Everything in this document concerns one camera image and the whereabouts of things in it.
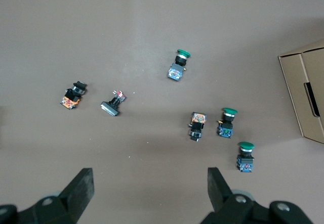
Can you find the green mushroom push button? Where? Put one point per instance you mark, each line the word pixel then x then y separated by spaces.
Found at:
pixel 177 68
pixel 245 162
pixel 226 126

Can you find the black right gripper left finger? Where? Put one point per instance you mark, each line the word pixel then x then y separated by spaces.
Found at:
pixel 76 196

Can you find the black selector switch orange block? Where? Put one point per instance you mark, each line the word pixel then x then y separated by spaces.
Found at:
pixel 197 125
pixel 72 97

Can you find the black square push button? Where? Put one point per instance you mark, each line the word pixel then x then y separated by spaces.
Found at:
pixel 112 106

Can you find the brown cardboard box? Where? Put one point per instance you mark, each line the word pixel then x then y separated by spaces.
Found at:
pixel 293 95

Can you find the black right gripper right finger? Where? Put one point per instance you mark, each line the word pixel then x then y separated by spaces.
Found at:
pixel 222 198

